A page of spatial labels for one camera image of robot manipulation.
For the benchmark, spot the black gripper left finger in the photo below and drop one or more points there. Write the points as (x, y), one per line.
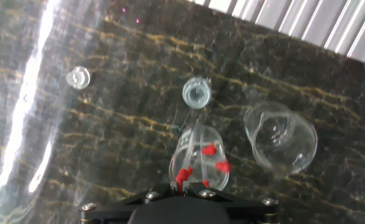
(114, 214)

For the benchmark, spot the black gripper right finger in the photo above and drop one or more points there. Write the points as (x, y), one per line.
(251, 213)

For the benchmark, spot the clear glass beaker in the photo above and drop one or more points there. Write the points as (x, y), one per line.
(282, 155)

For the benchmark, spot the glass beaker with droppers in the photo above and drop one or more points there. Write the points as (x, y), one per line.
(185, 137)

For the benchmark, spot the small clear glass bottle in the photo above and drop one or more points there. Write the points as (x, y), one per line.
(196, 96)

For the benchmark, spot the clear glass bottle stopper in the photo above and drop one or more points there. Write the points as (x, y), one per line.
(78, 77)

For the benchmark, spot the black marble pattern mat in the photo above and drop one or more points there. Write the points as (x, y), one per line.
(123, 46)

